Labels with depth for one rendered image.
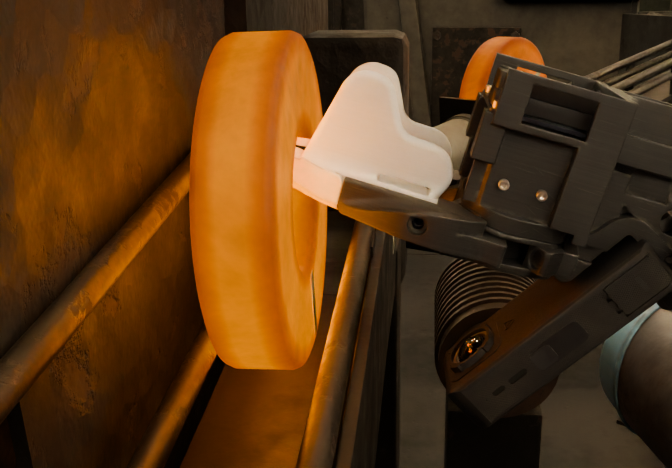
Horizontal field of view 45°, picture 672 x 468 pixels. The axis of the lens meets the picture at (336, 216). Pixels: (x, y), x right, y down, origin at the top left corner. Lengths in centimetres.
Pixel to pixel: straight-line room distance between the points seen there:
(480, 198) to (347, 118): 7
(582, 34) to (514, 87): 283
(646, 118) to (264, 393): 22
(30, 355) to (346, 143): 16
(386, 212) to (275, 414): 12
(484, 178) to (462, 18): 289
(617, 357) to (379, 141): 27
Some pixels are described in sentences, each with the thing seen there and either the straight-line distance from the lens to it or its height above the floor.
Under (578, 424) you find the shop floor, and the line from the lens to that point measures 173.
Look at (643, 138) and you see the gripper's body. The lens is 37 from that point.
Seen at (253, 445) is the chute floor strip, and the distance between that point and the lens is 37.
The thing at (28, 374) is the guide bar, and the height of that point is 73.
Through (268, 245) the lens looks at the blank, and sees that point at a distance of 30.
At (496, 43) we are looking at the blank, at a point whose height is 78.
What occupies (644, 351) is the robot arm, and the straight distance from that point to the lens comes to 54.
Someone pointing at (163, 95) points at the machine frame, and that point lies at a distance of 40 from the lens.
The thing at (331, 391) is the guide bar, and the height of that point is 69.
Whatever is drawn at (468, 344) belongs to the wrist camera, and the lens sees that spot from 39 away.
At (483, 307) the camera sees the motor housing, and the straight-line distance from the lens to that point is 83.
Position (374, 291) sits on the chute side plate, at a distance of 40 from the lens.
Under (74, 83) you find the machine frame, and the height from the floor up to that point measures 81.
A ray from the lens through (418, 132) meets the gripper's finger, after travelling 38.
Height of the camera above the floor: 84
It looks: 16 degrees down
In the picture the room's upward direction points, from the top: 1 degrees counter-clockwise
